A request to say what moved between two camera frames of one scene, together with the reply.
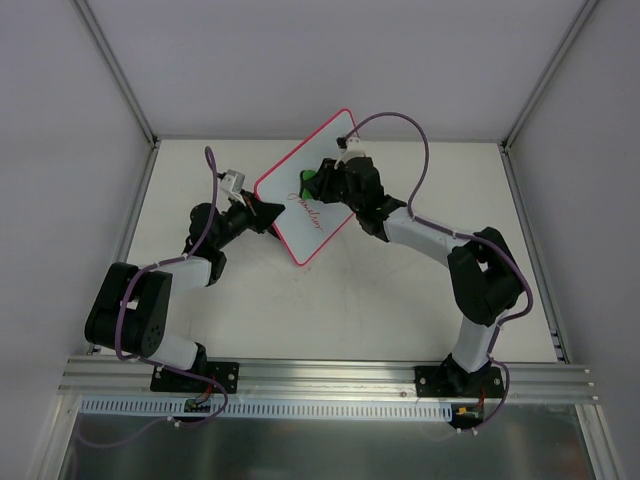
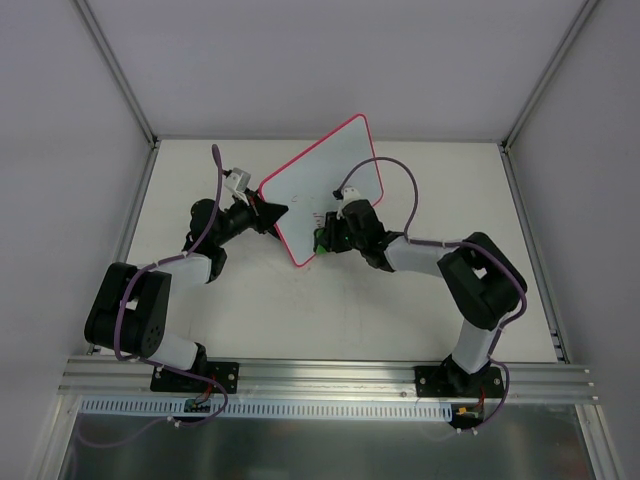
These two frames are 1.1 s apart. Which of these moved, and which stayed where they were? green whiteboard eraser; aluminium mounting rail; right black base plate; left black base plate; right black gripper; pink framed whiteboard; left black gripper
Moved: right black gripper; green whiteboard eraser; pink framed whiteboard
Stayed: right black base plate; left black base plate; left black gripper; aluminium mounting rail
